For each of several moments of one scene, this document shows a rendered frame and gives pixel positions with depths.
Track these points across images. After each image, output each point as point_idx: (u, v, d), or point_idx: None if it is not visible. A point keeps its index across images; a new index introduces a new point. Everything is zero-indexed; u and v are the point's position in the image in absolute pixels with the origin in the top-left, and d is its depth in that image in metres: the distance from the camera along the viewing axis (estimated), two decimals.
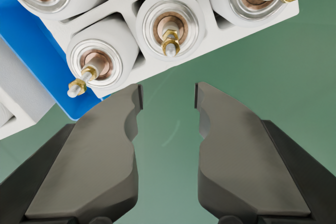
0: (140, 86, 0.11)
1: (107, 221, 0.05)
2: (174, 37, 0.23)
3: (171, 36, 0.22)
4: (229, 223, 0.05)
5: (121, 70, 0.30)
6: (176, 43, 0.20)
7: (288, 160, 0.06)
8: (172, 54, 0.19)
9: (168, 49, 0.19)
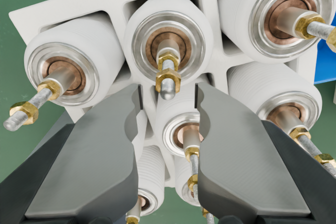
0: (140, 86, 0.11)
1: (107, 221, 0.05)
2: (162, 65, 0.17)
3: None
4: (229, 223, 0.05)
5: (257, 3, 0.18)
6: (157, 88, 0.14)
7: (288, 160, 0.06)
8: (166, 91, 0.13)
9: (169, 98, 0.13)
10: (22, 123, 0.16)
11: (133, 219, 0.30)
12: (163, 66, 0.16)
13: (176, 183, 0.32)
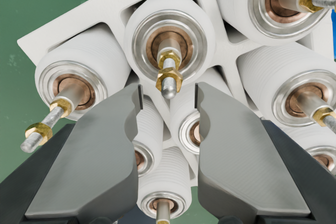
0: (140, 86, 0.11)
1: (107, 221, 0.05)
2: (163, 63, 0.17)
3: None
4: (229, 223, 0.05)
5: None
6: (158, 85, 0.14)
7: (288, 160, 0.06)
8: (168, 89, 0.12)
9: (170, 98, 0.13)
10: (38, 144, 0.16)
11: (163, 223, 0.30)
12: (165, 64, 0.16)
13: None
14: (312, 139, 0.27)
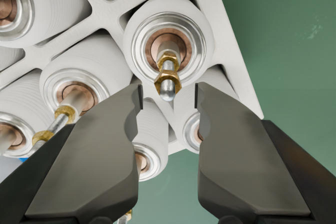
0: (140, 86, 0.11)
1: (107, 221, 0.05)
2: None
3: None
4: (229, 223, 0.05)
5: None
6: (129, 215, 0.22)
7: (288, 160, 0.06)
8: None
9: None
10: None
11: None
12: None
13: None
14: None
